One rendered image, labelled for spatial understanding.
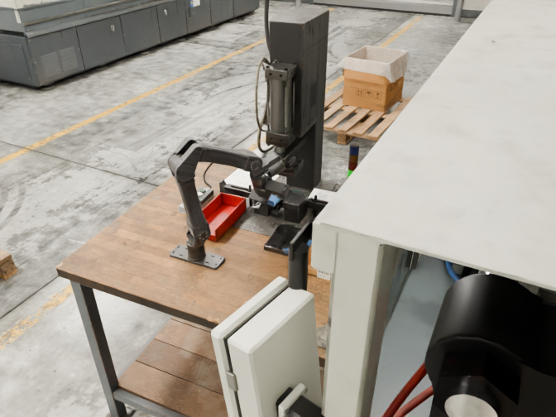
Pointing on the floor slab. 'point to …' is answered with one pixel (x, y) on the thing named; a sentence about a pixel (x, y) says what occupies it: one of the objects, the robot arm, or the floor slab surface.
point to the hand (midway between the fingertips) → (265, 200)
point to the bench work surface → (174, 300)
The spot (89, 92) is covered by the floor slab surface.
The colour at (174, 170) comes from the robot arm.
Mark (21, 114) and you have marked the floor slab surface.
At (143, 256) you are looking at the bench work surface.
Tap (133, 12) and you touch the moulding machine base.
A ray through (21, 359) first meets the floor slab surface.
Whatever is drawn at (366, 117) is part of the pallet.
